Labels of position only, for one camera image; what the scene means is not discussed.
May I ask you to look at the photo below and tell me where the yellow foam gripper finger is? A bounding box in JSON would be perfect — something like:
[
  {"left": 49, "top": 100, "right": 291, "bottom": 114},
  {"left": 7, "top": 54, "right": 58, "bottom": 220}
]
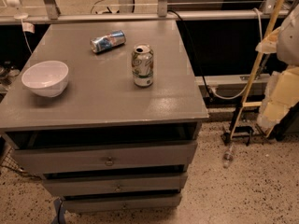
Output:
[{"left": 257, "top": 66, "right": 299, "bottom": 129}]

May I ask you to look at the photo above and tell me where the green white 7up can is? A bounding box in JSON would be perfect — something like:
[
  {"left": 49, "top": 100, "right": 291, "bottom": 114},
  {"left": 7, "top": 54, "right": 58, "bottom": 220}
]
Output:
[{"left": 132, "top": 44, "right": 154, "bottom": 87}]

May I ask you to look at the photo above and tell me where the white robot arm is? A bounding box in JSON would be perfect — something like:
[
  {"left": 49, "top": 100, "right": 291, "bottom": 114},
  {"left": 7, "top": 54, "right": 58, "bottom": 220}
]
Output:
[{"left": 256, "top": 5, "right": 299, "bottom": 129}]

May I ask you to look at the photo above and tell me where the blue silver crushed can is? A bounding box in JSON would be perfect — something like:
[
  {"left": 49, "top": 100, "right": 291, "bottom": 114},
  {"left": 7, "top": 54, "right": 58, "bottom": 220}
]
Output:
[{"left": 90, "top": 30, "right": 126, "bottom": 53}]

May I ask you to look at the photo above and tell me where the white bowl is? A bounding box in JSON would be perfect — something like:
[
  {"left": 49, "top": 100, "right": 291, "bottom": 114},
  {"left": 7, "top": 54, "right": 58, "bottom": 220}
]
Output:
[{"left": 21, "top": 61, "right": 69, "bottom": 97}]

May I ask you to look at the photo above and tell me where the clear plastic bottle on floor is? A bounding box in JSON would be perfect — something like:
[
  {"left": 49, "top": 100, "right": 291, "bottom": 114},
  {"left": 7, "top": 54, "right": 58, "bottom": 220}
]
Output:
[{"left": 223, "top": 145, "right": 234, "bottom": 168}]

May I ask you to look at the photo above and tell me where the top grey drawer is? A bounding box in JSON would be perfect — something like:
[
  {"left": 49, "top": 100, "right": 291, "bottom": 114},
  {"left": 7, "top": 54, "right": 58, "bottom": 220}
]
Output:
[{"left": 12, "top": 141, "right": 197, "bottom": 174}]

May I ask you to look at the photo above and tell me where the grey drawer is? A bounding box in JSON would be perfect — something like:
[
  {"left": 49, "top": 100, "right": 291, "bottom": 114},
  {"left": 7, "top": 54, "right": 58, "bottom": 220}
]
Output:
[
  {"left": 43, "top": 173, "right": 187, "bottom": 197},
  {"left": 12, "top": 141, "right": 197, "bottom": 174},
  {"left": 64, "top": 193, "right": 181, "bottom": 213}
]

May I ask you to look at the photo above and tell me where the middle grey drawer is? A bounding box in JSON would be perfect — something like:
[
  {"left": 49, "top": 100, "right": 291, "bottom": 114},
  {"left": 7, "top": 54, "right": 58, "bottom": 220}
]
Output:
[{"left": 43, "top": 173, "right": 187, "bottom": 197}]

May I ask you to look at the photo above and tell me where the bottom grey drawer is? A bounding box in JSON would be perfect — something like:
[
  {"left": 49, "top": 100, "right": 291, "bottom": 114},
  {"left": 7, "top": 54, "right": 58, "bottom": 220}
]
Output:
[{"left": 64, "top": 193, "right": 181, "bottom": 213}]

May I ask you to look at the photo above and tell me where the grey drawer cabinet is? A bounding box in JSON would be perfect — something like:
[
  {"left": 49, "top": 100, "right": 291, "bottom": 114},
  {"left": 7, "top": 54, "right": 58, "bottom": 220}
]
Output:
[{"left": 0, "top": 21, "right": 207, "bottom": 202}]

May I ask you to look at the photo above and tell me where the white round lamp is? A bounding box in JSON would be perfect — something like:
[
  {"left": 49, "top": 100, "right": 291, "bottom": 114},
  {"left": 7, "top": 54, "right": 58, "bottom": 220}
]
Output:
[{"left": 6, "top": 0, "right": 29, "bottom": 21}]

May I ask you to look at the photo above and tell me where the white cable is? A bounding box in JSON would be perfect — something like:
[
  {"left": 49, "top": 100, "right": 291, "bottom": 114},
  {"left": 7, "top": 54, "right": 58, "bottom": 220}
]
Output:
[{"left": 211, "top": 7, "right": 264, "bottom": 101}]

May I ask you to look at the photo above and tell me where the black cable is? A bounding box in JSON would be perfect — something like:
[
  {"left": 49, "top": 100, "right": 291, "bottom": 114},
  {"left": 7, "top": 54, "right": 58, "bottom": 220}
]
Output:
[{"left": 167, "top": 9, "right": 214, "bottom": 99}]

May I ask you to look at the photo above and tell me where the metal rail frame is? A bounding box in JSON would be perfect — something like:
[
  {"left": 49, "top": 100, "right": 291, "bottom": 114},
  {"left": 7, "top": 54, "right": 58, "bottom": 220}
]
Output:
[{"left": 0, "top": 0, "right": 299, "bottom": 25}]

